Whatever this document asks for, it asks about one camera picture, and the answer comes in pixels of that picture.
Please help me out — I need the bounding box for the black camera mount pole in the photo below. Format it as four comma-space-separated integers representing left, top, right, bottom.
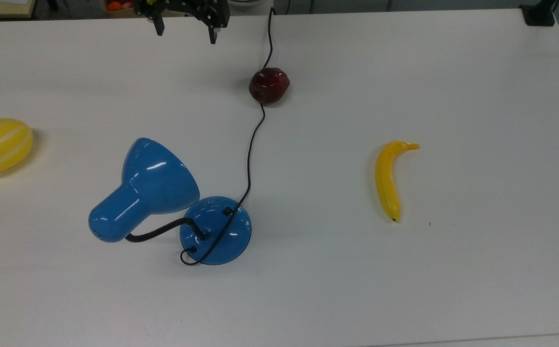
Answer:
519, 0, 559, 27

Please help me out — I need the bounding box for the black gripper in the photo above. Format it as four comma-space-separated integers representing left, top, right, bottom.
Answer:
133, 0, 231, 45

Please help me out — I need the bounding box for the dark red toy apple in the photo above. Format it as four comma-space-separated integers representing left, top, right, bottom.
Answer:
248, 67, 291, 105

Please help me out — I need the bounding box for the black lamp power cable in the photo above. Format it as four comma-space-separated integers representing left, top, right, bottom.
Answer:
179, 7, 276, 266

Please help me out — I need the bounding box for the box of toy fruit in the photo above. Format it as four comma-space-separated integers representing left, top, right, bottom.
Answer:
100, 0, 137, 15

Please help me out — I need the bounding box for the yellow toy banana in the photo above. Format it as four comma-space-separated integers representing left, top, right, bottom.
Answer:
374, 140, 421, 223

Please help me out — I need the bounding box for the blue desk lamp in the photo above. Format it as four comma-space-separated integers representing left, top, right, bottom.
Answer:
88, 137, 252, 266

